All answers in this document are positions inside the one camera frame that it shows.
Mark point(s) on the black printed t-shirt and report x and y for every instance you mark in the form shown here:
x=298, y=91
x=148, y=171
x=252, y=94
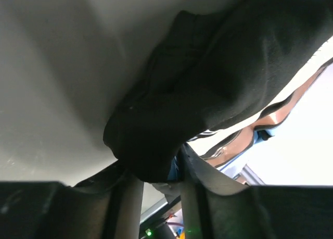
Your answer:
x=227, y=155

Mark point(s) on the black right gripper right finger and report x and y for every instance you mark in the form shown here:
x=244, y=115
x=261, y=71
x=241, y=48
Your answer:
x=216, y=206

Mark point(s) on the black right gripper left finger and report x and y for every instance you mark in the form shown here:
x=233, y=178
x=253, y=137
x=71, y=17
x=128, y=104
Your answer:
x=106, y=205

